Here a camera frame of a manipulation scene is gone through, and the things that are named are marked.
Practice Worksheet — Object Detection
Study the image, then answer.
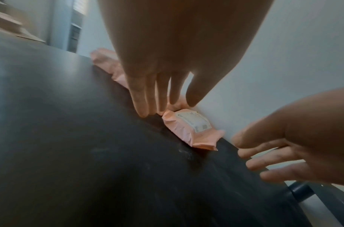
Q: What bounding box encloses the person's right hand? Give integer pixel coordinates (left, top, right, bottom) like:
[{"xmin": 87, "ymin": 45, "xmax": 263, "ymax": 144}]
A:
[{"xmin": 232, "ymin": 86, "xmax": 344, "ymax": 186}]

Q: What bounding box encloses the person's left hand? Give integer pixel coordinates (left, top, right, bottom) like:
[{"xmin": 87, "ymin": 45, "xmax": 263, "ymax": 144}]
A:
[{"xmin": 97, "ymin": 0, "xmax": 275, "ymax": 119}]

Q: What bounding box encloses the dark metal shelf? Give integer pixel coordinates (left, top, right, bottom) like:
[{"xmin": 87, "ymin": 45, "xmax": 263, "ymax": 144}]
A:
[{"xmin": 286, "ymin": 180, "xmax": 344, "ymax": 223}]

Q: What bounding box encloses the dark framed glass door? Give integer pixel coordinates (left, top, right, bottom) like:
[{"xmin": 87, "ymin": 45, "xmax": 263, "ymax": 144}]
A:
[{"xmin": 47, "ymin": 0, "xmax": 90, "ymax": 54}]

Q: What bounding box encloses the black low table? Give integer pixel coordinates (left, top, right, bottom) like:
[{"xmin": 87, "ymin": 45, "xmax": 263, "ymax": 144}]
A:
[{"xmin": 0, "ymin": 28, "xmax": 313, "ymax": 227}]

